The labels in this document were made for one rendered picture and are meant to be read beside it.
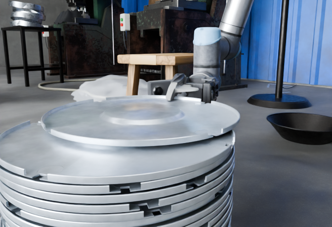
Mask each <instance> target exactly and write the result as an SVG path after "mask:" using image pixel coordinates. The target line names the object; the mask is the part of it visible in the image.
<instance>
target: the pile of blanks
mask: <svg viewBox="0 0 332 227"><path fill-rule="evenodd" d="M234 160H235V147H234V145H233V146H232V149H231V150H230V151H229V152H228V153H227V154H226V155H225V156H224V157H223V158H221V159H220V160H218V161H216V162H214V163H212V164H210V165H208V166H205V167H203V168H200V169H197V170H194V171H191V172H188V173H184V174H181V175H177V176H172V177H168V178H162V179H157V180H151V181H143V182H135V183H125V184H107V185H82V184H66V183H56V182H49V181H42V180H40V178H41V177H43V176H38V177H36V178H34V179H33V178H29V177H25V176H22V175H19V174H16V173H13V172H11V171H9V170H7V169H5V168H4V167H2V166H1V165H0V215H1V218H0V227H231V214H232V209H233V172H234V167H235V161H234Z"/></svg>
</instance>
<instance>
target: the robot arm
mask: <svg viewBox="0 0 332 227"><path fill-rule="evenodd" d="M253 2H254V0H228V1H227V3H226V6H225V10H224V13H223V16H222V19H221V22H220V26H219V28H217V27H202V28H196V29H195V31H194V40H193V44H194V63H193V75H191V76H190V77H186V76H185V74H175V75H174V77H173V79H167V80H154V81H148V82H147V87H148V95H165V96H166V100H167V101H172V100H173V99H174V97H175V96H181V97H191V98H199V99H201V102H205V104H206V103H210V104H211V101H216V99H217V98H216V97H218V90H219V88H220V85H221V78H220V75H219V73H220V60H225V61H226V60H231V59H233V58H235V57H237V56H238V55H239V54H240V52H241V43H240V39H241V36H242V34H243V31H244V28H245V25H246V22H247V19H248V17H249V13H250V10H251V7H252V5H253ZM215 98H216V99H215Z"/></svg>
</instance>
